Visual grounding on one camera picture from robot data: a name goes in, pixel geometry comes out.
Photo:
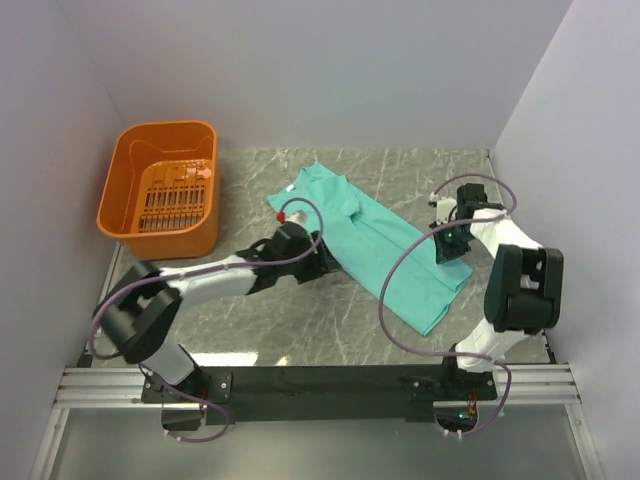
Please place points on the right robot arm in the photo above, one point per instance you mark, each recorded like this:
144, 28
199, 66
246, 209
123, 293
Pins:
522, 296

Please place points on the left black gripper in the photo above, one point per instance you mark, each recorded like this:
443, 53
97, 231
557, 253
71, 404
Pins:
322, 262

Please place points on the black base beam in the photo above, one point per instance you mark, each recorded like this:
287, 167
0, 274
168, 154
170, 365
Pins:
304, 393

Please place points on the teal t shirt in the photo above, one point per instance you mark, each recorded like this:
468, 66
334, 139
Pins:
367, 239

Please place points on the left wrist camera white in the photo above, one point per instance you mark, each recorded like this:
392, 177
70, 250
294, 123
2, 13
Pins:
299, 218

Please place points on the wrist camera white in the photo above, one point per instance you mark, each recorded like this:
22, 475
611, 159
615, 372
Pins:
299, 218
445, 208

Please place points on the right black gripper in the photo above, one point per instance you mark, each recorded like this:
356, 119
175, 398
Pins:
444, 253

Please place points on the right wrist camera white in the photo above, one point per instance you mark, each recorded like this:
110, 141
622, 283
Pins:
445, 208

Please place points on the orange plastic basket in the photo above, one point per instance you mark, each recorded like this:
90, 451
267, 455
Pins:
162, 195

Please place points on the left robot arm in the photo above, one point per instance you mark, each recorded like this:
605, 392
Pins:
138, 312

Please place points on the aluminium rail frame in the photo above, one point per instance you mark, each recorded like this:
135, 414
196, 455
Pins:
100, 429

